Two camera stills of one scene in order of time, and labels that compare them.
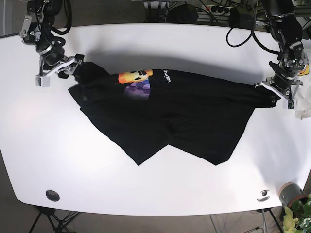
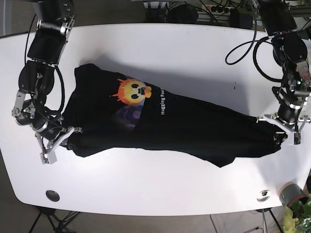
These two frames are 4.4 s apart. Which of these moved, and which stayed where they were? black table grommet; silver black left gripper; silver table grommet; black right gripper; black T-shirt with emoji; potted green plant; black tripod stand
Moved: silver black left gripper; black right gripper; black T-shirt with emoji
Stayed: potted green plant; black tripod stand; silver table grommet; black table grommet
